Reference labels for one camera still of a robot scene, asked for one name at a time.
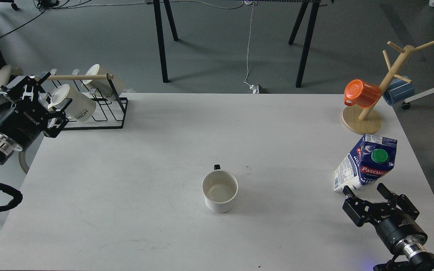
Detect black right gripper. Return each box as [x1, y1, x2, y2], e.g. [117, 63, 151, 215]
[342, 183, 428, 257]

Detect blue white milk carton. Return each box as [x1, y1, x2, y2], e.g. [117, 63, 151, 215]
[334, 134, 397, 192]

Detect black table right legs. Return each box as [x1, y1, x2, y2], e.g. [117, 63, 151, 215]
[288, 0, 321, 88]

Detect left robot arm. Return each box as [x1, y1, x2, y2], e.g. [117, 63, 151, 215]
[0, 72, 72, 212]

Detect white home mug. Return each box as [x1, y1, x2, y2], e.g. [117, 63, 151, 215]
[47, 84, 96, 122]
[82, 64, 126, 101]

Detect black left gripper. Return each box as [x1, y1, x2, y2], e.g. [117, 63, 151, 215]
[0, 72, 73, 149]

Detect black cable on floor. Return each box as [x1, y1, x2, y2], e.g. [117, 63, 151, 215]
[0, 0, 93, 41]

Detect power strip plug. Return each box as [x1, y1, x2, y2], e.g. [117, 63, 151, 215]
[249, 84, 268, 94]

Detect white power cable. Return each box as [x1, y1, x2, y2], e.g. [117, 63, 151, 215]
[243, 0, 258, 89]

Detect white HOME mug rear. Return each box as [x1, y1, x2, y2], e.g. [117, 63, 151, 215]
[82, 64, 126, 101]

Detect orange cup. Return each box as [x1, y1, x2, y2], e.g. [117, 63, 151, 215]
[343, 79, 381, 108]

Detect wooden mug tree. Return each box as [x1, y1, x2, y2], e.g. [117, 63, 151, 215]
[342, 41, 434, 134]

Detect blue cup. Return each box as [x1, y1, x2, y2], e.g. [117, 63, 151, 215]
[382, 78, 415, 106]

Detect white smiley mug black handle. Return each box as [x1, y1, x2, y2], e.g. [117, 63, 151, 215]
[201, 164, 239, 214]

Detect black table left legs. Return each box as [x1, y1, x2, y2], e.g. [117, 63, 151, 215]
[152, 0, 180, 84]

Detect black table legs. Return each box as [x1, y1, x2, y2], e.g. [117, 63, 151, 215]
[152, 0, 180, 84]
[288, 0, 321, 88]

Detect black wire mug rack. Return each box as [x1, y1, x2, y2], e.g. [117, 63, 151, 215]
[47, 73, 128, 131]

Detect white HOME mug front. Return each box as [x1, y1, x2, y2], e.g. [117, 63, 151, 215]
[47, 84, 96, 122]

